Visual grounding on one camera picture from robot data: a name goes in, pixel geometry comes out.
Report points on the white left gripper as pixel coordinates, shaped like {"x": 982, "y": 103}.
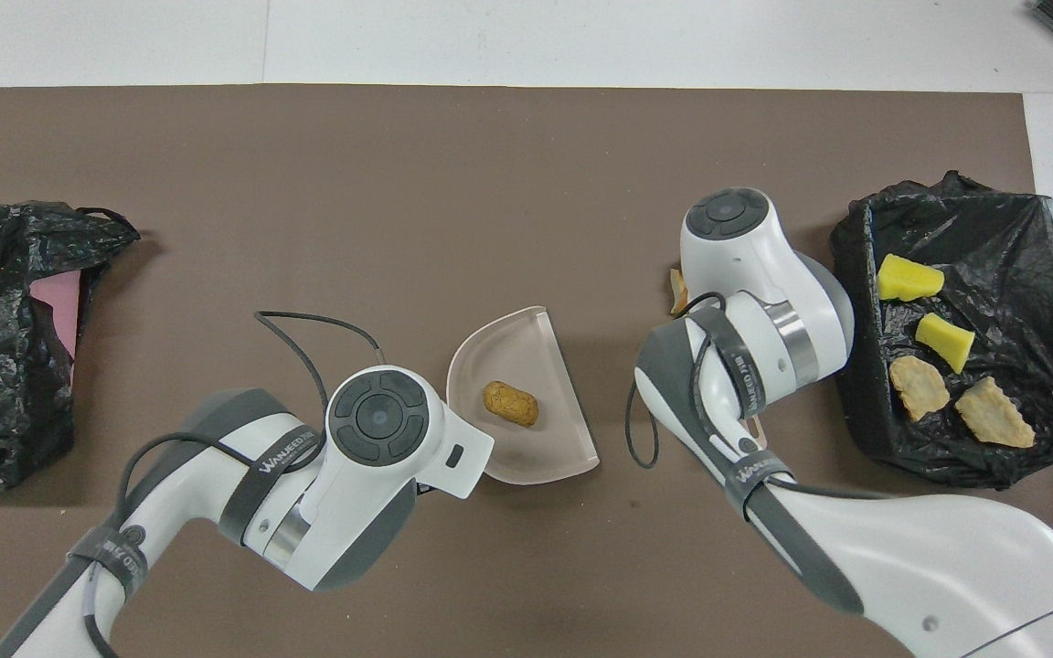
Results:
{"x": 458, "y": 452}

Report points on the round beige bread chunk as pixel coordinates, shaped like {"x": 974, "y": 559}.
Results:
{"x": 920, "y": 388}

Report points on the beige plastic dustpan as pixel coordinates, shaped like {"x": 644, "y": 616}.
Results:
{"x": 526, "y": 457}

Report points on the wide beige bread chunk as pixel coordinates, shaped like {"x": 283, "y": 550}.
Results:
{"x": 994, "y": 416}

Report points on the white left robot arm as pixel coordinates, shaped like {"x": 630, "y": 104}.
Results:
{"x": 216, "y": 484}

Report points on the bumpy yellow sponge piece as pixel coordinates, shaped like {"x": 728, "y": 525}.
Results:
{"x": 909, "y": 279}

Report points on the brown oval bread roll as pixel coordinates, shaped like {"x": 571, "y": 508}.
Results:
{"x": 510, "y": 404}

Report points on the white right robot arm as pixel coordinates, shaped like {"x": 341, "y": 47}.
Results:
{"x": 764, "y": 302}

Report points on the striped croissant piece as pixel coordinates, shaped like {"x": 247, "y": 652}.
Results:
{"x": 678, "y": 292}

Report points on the brown table mat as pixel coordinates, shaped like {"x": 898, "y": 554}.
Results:
{"x": 398, "y": 183}

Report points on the flared yellow sponge piece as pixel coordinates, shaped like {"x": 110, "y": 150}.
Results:
{"x": 945, "y": 341}

